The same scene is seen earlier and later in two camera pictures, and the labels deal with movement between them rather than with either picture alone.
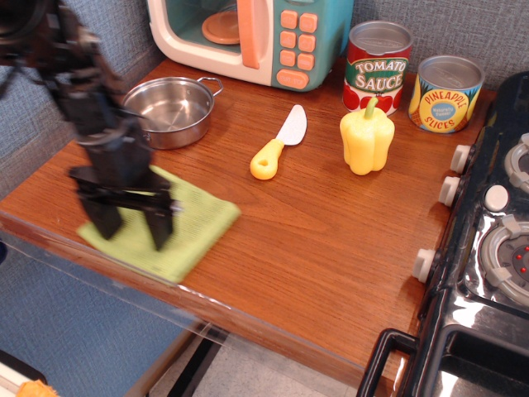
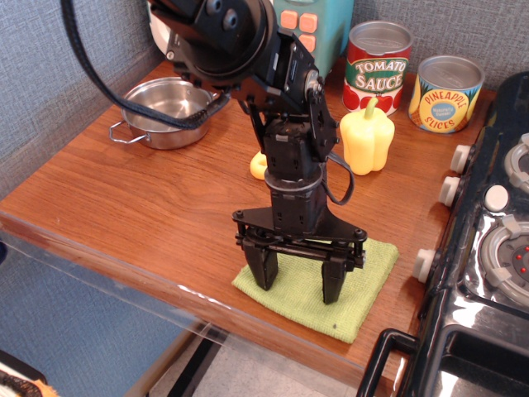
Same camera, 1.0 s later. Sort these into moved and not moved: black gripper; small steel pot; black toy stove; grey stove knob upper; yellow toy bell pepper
Moved: black gripper
Not moved: small steel pot; yellow toy bell pepper; grey stove knob upper; black toy stove
